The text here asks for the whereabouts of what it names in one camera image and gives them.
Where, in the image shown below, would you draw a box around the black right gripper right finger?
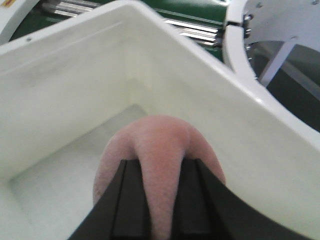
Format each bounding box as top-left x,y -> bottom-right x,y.
173,159 -> 306,240

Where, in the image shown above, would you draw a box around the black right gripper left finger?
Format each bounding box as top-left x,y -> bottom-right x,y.
69,159 -> 151,240

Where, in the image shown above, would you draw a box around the pink plush ball toy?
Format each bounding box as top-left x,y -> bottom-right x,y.
92,115 -> 226,240

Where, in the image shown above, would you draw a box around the white plastic tote box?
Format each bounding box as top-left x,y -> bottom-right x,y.
0,0 -> 320,240

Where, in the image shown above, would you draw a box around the metal roller rails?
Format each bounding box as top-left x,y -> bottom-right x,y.
40,0 -> 223,49

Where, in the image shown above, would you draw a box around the white outer conveyor rim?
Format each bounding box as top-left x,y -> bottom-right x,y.
0,0 -> 39,45

